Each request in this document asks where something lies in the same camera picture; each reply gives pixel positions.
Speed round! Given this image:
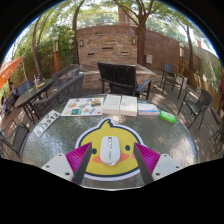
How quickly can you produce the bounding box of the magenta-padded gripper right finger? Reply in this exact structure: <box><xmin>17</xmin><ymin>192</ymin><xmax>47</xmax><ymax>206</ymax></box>
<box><xmin>132</xmin><ymin>142</ymin><xmax>184</xmax><ymax>186</ymax></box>

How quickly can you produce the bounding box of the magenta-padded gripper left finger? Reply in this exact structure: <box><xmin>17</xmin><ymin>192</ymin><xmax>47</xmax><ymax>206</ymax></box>
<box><xmin>41</xmin><ymin>142</ymin><xmax>93</xmax><ymax>186</ymax></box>

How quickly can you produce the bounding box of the white computer mouse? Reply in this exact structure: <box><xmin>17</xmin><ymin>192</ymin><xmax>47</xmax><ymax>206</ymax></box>
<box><xmin>99</xmin><ymin>135</ymin><xmax>120</xmax><ymax>167</ymax></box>

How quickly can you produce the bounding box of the yellow chick mouse pad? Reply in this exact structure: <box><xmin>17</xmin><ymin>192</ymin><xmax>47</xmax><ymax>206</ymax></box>
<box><xmin>74</xmin><ymin>117</ymin><xmax>146</xmax><ymax>182</ymax></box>

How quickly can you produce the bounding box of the green plastic pack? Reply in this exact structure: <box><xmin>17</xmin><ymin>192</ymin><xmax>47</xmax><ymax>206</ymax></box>
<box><xmin>158</xmin><ymin>110</ymin><xmax>177</xmax><ymax>125</ymax></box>

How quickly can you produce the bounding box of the white licence plate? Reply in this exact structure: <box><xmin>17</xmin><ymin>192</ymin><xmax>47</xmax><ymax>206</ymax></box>
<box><xmin>32</xmin><ymin>109</ymin><xmax>62</xmax><ymax>138</ymax></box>

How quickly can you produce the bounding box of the small white box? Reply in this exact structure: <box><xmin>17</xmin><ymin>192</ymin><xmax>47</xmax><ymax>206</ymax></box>
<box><xmin>137</xmin><ymin>102</ymin><xmax>160</xmax><ymax>117</ymax></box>

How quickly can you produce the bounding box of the colourful picture sheet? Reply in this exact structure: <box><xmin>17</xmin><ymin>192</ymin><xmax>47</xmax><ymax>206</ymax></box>
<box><xmin>60</xmin><ymin>96</ymin><xmax>105</xmax><ymax>118</ymax></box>

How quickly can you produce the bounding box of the open white book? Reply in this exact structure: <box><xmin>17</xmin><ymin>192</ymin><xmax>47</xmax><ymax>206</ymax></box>
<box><xmin>101</xmin><ymin>94</ymin><xmax>139</xmax><ymax>117</ymax></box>

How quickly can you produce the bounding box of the dark wicker armchair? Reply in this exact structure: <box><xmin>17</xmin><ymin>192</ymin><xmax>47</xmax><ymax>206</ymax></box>
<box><xmin>31</xmin><ymin>64</ymin><xmax>85</xmax><ymax>120</ymax></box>

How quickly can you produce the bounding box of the dark mesh chair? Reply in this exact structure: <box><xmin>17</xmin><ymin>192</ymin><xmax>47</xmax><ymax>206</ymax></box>
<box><xmin>0</xmin><ymin>119</ymin><xmax>30</xmax><ymax>160</ymax></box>

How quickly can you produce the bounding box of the dark rounded patio chair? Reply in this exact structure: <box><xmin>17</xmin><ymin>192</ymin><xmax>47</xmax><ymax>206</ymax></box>
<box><xmin>177</xmin><ymin>87</ymin><xmax>214</xmax><ymax>131</ymax></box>

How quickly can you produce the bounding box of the dark patio side table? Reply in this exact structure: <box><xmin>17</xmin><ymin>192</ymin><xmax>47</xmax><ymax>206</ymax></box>
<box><xmin>13</xmin><ymin>77</ymin><xmax>55</xmax><ymax>123</ymax></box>

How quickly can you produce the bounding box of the black slatted wooden chair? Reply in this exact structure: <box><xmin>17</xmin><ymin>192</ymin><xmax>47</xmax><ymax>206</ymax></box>
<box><xmin>96</xmin><ymin>61</ymin><xmax>153</xmax><ymax>101</ymax></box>

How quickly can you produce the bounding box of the dark metal chair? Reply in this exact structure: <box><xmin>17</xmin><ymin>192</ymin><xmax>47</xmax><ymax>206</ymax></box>
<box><xmin>159</xmin><ymin>62</ymin><xmax>189</xmax><ymax>101</ymax></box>

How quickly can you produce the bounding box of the person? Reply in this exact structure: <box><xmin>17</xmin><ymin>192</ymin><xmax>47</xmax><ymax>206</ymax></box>
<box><xmin>1</xmin><ymin>82</ymin><xmax>19</xmax><ymax>116</ymax></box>

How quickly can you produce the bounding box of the orange patio umbrella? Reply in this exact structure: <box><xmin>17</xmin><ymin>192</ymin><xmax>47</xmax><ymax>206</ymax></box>
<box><xmin>0</xmin><ymin>56</ymin><xmax>25</xmax><ymax>91</ymax></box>

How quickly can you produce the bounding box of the stone outdoor fireplace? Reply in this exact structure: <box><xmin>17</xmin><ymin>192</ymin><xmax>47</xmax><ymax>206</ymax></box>
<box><xmin>75</xmin><ymin>25</ymin><xmax>158</xmax><ymax>91</ymax></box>

